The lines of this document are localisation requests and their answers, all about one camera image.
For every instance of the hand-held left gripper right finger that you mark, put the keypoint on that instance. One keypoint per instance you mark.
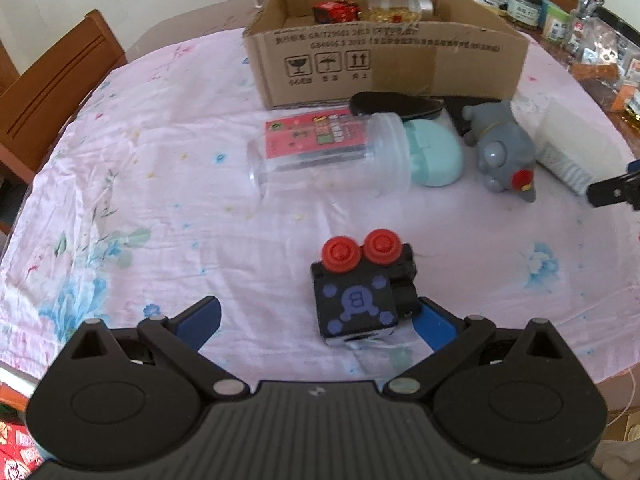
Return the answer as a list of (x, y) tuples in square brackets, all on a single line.
[(436, 329)]

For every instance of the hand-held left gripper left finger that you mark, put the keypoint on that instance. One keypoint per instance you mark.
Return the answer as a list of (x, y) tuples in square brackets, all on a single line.
[(201, 321)]

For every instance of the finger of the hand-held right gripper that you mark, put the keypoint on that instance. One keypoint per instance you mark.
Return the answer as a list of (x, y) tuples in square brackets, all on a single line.
[(607, 191)]

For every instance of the white rectangular box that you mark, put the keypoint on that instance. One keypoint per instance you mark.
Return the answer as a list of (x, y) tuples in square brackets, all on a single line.
[(575, 145)]

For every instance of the black cube toy red knobs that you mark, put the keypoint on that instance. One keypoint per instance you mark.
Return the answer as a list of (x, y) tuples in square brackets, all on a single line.
[(357, 305)]

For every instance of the grey toy figure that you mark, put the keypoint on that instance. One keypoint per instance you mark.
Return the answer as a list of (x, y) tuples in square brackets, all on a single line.
[(500, 155)]

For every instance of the teal oval case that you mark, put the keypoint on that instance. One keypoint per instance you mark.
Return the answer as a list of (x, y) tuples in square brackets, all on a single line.
[(435, 155)]

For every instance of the clear plastic jar red label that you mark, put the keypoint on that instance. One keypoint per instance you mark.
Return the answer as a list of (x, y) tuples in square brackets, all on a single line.
[(325, 160)]

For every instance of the black oval glasses case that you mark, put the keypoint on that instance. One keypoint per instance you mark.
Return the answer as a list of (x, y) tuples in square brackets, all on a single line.
[(390, 105)]

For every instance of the brown cardboard box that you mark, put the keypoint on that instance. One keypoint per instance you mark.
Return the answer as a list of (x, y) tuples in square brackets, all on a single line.
[(400, 70)]

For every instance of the pink floral tablecloth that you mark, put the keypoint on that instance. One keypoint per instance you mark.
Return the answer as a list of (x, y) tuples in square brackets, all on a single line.
[(150, 210)]

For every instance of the green labelled container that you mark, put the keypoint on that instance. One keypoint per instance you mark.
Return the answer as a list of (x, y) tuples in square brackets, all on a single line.
[(557, 22)]

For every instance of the glass jar with dark lid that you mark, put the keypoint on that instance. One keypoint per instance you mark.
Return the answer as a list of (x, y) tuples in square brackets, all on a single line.
[(525, 9)]

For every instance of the red printed packet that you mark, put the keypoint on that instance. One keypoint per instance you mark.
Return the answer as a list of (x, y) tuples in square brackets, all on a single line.
[(17, 440)]

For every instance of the clear jar with silver lid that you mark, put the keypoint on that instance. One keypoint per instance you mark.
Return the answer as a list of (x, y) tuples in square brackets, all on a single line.
[(395, 7)]

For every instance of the red toy car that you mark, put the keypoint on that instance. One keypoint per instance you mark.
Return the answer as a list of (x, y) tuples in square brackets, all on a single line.
[(332, 11)]

